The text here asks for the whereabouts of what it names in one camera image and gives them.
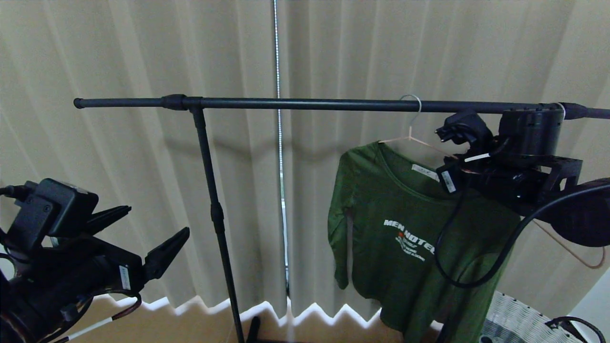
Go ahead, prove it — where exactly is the green printed shirt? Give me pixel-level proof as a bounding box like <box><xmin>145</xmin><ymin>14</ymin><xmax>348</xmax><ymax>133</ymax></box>
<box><xmin>327</xmin><ymin>141</ymin><xmax>522</xmax><ymax>343</ymax></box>

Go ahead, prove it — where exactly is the beige curtain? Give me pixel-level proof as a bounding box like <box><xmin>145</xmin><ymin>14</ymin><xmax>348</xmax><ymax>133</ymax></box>
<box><xmin>0</xmin><ymin>0</ymin><xmax>610</xmax><ymax>329</ymax></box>

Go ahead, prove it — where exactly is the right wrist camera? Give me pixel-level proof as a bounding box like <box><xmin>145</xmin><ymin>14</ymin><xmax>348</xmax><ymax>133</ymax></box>
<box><xmin>435</xmin><ymin>111</ymin><xmax>494</xmax><ymax>153</ymax></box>

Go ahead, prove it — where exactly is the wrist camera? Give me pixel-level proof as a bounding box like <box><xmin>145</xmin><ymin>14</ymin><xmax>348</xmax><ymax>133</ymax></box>
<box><xmin>0</xmin><ymin>179</ymin><xmax>99</xmax><ymax>253</ymax></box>
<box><xmin>435</xmin><ymin>111</ymin><xmax>494</xmax><ymax>153</ymax></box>

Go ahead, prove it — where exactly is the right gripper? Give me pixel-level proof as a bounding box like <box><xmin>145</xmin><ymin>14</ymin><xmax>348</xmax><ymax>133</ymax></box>
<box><xmin>436</xmin><ymin>160</ymin><xmax>553</xmax><ymax>215</ymax></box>

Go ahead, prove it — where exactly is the pink clothes hanger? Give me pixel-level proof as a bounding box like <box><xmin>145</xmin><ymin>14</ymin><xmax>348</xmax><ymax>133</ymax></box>
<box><xmin>533</xmin><ymin>102</ymin><xmax>607</xmax><ymax>270</ymax></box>
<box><xmin>378</xmin><ymin>94</ymin><xmax>460</xmax><ymax>160</ymax></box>

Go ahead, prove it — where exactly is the white laundry basket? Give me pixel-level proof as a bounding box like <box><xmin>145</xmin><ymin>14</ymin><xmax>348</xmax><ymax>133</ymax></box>
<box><xmin>479</xmin><ymin>291</ymin><xmax>606</xmax><ymax>343</ymax></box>

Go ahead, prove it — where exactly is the black clothes rack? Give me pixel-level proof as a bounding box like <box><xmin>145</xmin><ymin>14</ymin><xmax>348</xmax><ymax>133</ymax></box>
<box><xmin>73</xmin><ymin>94</ymin><xmax>610</xmax><ymax>343</ymax></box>

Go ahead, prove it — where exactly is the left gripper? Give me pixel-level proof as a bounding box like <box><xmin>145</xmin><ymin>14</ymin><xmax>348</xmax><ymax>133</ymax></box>
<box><xmin>7</xmin><ymin>205</ymin><xmax>190</xmax><ymax>329</ymax></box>

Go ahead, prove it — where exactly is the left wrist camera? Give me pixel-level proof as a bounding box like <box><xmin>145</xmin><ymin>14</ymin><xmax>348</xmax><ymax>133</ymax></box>
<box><xmin>0</xmin><ymin>179</ymin><xmax>99</xmax><ymax>253</ymax></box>

